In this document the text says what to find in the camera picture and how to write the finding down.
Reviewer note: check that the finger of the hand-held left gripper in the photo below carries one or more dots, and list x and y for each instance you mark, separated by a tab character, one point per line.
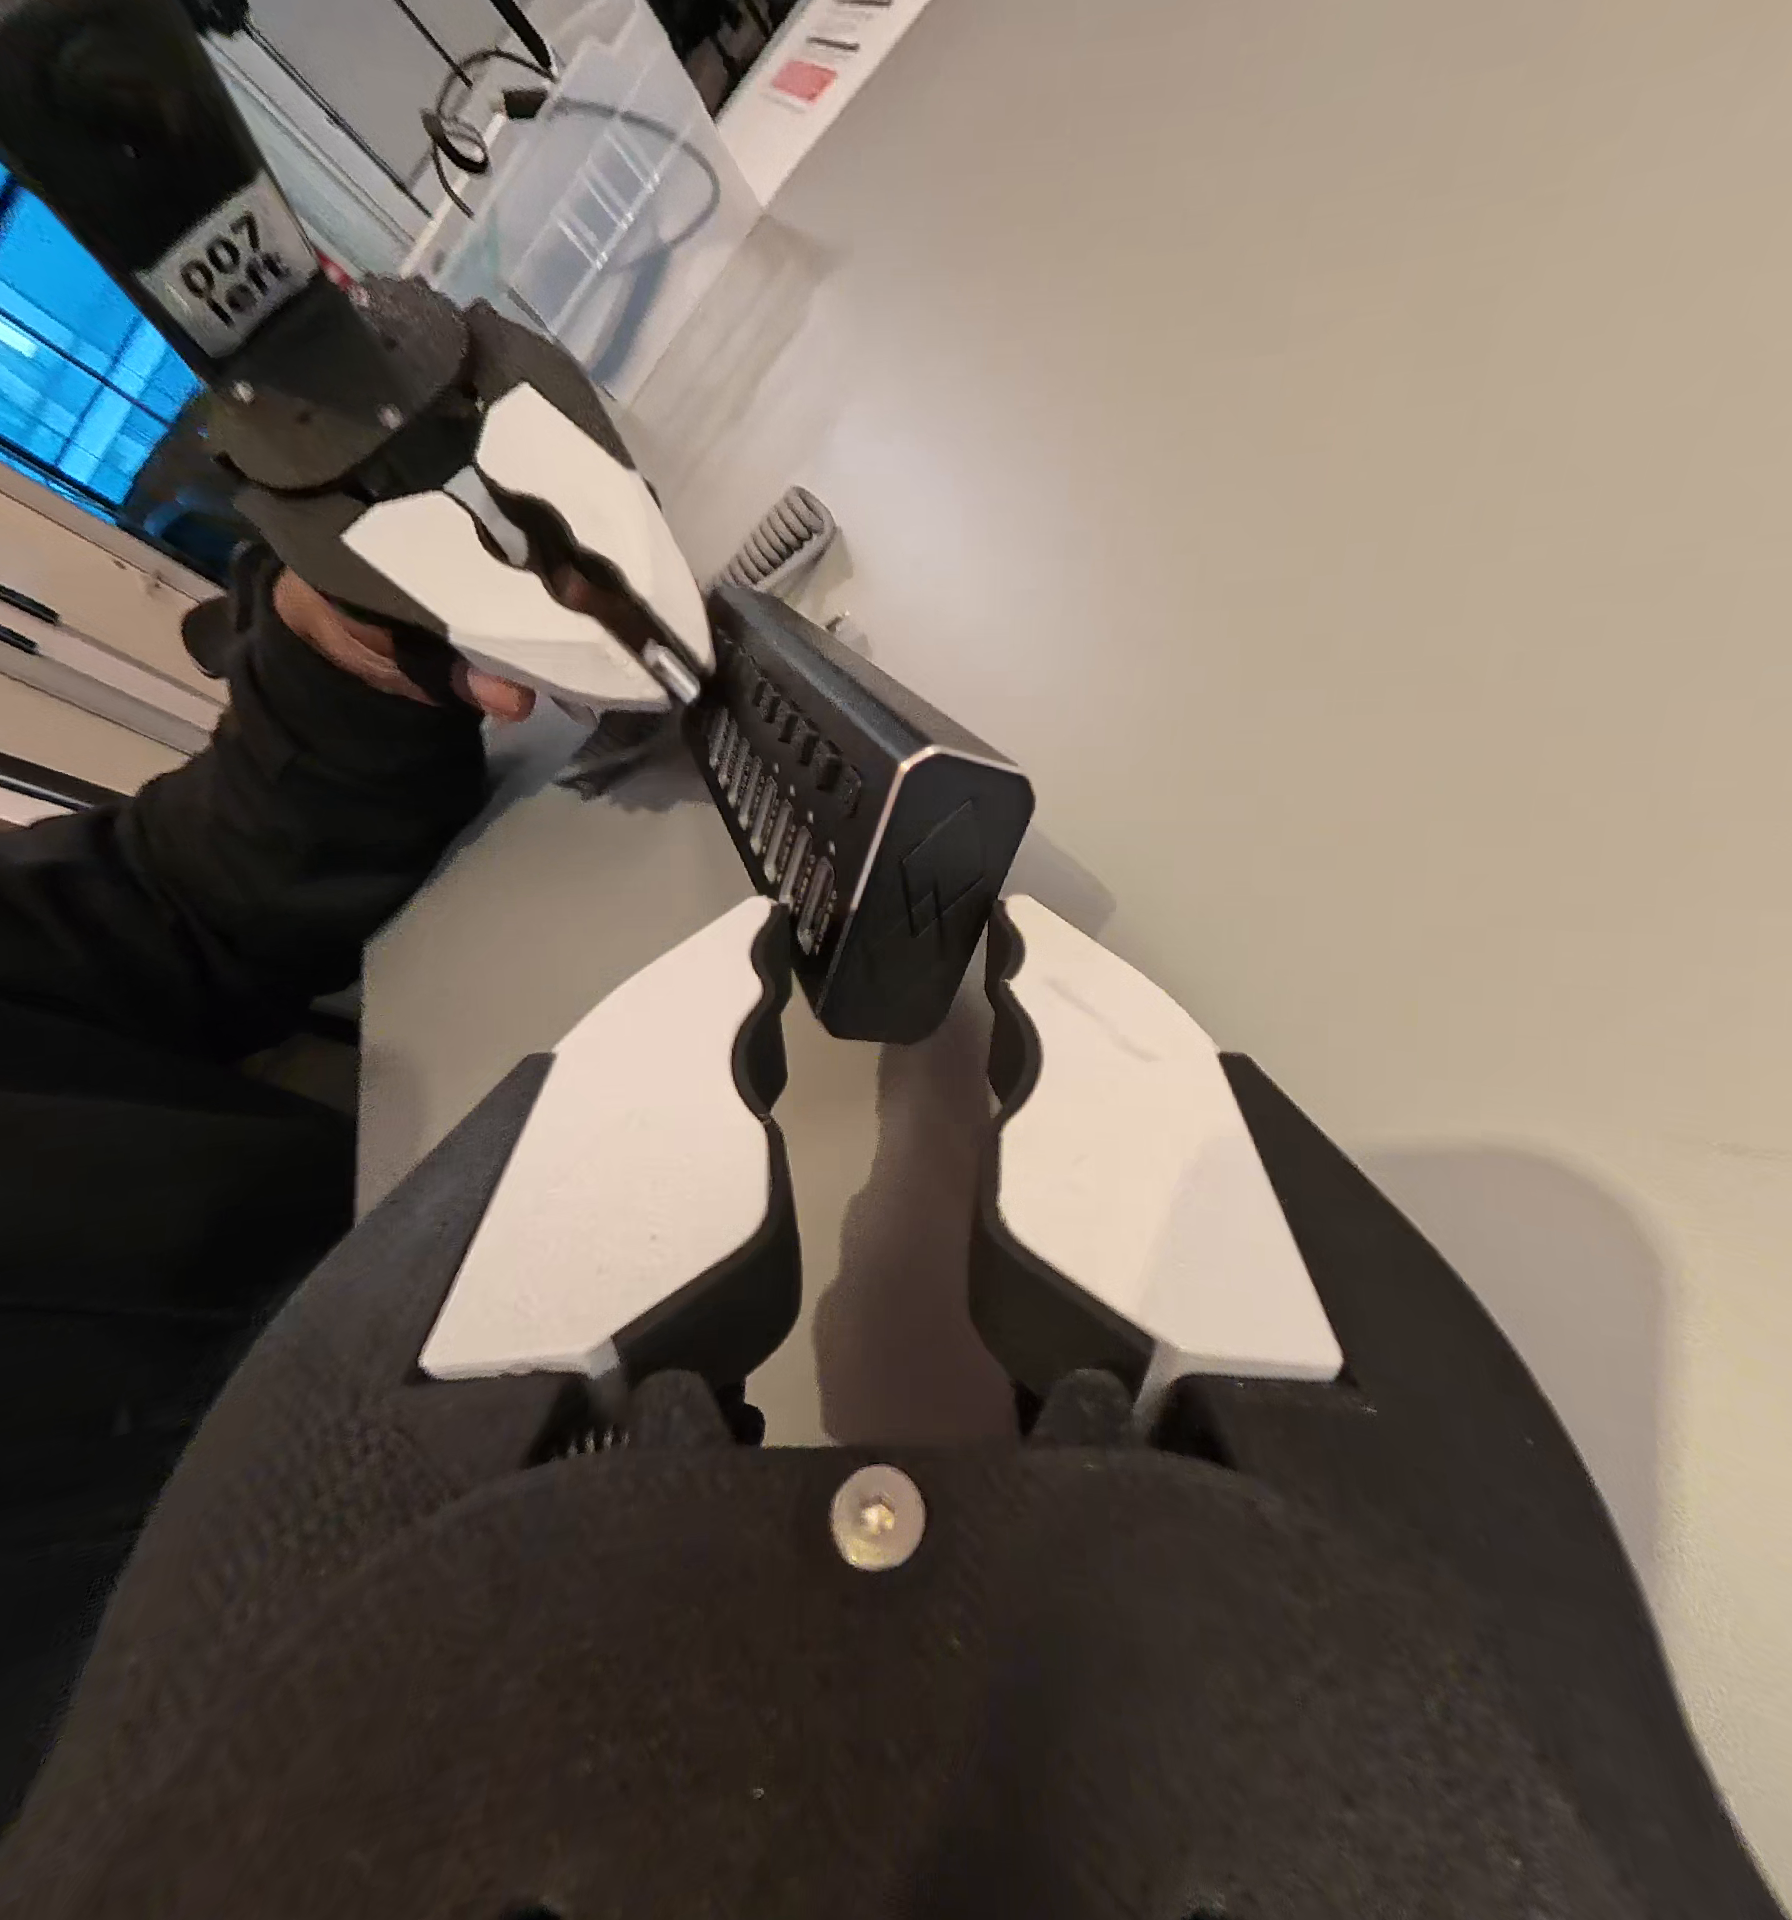
596	511
460	585

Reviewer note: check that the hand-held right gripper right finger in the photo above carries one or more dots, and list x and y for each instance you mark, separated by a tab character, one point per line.
1135	1170

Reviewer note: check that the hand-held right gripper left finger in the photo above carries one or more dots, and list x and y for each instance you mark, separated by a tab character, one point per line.
627	1186

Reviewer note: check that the dark grey power bank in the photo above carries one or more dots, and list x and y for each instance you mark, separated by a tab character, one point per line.
896	782

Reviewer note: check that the person's left hand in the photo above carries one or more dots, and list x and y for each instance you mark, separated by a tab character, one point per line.
351	639

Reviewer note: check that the window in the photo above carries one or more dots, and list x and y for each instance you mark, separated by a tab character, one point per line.
28	331

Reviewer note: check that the clear plastic storage box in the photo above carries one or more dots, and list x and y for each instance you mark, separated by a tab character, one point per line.
612	196

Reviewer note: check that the white drawer cabinet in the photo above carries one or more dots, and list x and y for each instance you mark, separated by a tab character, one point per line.
28	572

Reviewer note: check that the white sheet with red label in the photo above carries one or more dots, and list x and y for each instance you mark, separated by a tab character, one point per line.
822	59

